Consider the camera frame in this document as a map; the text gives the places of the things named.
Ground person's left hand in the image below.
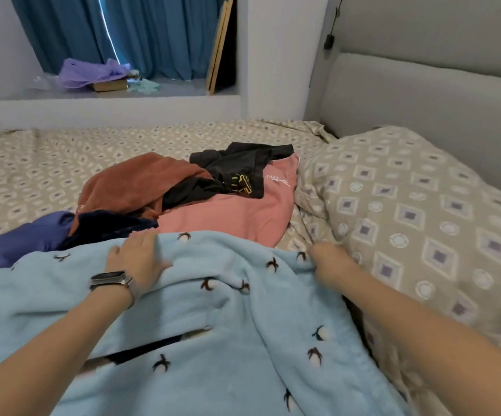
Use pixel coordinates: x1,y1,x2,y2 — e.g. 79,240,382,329
105,228,174,302

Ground person's right hand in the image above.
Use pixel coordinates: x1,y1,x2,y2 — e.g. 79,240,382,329
308,242,360,293

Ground rust brown garment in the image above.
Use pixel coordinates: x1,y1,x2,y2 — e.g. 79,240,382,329
68,152,215,235

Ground light blue fleece pajama pants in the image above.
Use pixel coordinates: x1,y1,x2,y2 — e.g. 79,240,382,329
0,229,411,416

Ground pink shirt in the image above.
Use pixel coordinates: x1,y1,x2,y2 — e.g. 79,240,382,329
157,151,302,250

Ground purple-blue garment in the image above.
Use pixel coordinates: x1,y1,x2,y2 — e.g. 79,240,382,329
0,210,77,271

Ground black garment yellow print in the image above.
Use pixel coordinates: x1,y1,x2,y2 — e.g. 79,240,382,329
161,141,295,213

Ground bed with patterned beige sheet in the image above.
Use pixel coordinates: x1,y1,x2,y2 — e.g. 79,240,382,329
0,0,501,416

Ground person's left forearm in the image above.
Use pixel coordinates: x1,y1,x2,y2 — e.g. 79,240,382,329
0,285,134,416

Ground person's right forearm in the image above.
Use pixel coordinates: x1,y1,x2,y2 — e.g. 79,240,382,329
341,264,501,416

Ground grey band wristwatch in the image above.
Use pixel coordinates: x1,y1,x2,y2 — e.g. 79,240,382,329
89,271,141,307

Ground patterned beige pillow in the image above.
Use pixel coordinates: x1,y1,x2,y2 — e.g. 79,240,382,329
295,125,501,361

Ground teal small item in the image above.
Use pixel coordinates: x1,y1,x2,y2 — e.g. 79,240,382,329
126,77,161,95

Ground small wooden box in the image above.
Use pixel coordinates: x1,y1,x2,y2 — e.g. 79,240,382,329
92,79,129,92

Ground purple cloth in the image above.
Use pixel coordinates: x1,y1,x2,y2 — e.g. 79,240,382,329
57,57,132,91

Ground clear plastic bag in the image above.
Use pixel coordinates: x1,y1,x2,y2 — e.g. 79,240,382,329
30,73,61,92

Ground grey upholstered headboard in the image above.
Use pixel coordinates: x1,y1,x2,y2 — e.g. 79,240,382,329
305,0,501,209

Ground blue curtain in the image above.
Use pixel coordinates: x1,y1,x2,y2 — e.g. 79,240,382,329
10,0,230,80

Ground leaning wooden picture frames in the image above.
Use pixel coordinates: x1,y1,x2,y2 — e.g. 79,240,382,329
204,0,238,95

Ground black cable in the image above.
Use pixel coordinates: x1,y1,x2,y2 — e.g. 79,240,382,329
323,0,345,51

